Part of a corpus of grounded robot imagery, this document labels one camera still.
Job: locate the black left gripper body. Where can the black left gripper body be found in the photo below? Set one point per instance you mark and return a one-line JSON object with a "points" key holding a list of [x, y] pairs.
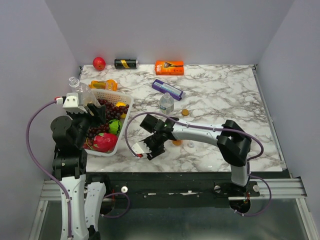
{"points": [[83, 121]]}

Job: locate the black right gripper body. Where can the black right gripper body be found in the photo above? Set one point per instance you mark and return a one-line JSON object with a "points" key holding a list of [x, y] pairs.
{"points": [[155, 145]]}

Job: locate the large clear plastic bottle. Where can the large clear plastic bottle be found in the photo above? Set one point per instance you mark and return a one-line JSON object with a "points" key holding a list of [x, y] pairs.
{"points": [[87, 96]]}

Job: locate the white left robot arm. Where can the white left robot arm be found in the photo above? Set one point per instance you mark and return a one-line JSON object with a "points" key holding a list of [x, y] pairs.
{"points": [[79, 202]]}

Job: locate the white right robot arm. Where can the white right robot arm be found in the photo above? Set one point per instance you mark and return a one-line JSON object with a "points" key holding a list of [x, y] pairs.
{"points": [[234, 144]]}

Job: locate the orange juice bottle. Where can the orange juice bottle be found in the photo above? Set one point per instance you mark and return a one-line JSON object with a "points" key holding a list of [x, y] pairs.
{"points": [[177, 142]]}

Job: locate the white bottle cap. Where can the white bottle cap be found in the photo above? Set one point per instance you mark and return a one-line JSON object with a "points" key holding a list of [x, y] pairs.
{"points": [[191, 144]]}

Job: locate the small water bottle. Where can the small water bottle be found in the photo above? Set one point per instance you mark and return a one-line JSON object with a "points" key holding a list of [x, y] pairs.
{"points": [[166, 104]]}

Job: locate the orange bottle cap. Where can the orange bottle cap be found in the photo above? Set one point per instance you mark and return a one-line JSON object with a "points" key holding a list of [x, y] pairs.
{"points": [[185, 112]]}

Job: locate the dark red grapes bunch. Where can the dark red grapes bunch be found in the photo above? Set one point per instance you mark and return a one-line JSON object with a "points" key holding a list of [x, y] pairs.
{"points": [[111, 113]]}

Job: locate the white plastic basket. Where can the white plastic basket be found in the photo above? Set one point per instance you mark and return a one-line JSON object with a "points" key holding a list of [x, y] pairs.
{"points": [[113, 97]]}

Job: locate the yellow lemon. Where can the yellow lemon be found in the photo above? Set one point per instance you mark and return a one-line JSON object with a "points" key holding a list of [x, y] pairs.
{"points": [[122, 109]]}

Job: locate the orange snack bag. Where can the orange snack bag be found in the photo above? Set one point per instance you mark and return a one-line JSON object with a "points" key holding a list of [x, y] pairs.
{"points": [[109, 84]]}

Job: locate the pink dragon fruit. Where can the pink dragon fruit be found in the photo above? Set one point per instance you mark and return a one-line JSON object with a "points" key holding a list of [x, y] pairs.
{"points": [[104, 142]]}

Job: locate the red apple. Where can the red apple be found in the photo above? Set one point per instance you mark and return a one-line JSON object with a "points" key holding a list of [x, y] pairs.
{"points": [[99, 63]]}

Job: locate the purple toothpaste box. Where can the purple toothpaste box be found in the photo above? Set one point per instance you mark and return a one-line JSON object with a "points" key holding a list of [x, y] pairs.
{"points": [[163, 87]]}

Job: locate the black gold can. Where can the black gold can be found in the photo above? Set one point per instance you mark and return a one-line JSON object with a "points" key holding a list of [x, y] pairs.
{"points": [[126, 63]]}

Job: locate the orange razor box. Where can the orange razor box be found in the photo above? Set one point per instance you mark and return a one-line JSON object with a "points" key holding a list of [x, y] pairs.
{"points": [[169, 68]]}

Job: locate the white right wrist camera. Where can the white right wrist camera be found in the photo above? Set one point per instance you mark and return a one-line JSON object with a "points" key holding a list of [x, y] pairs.
{"points": [[140, 149]]}

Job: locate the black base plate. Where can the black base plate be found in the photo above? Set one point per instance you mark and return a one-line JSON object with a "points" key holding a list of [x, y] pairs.
{"points": [[170, 190]]}

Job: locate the aluminium mounting rail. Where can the aluminium mounting rail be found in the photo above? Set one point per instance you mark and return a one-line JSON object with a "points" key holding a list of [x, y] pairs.
{"points": [[282, 188]]}

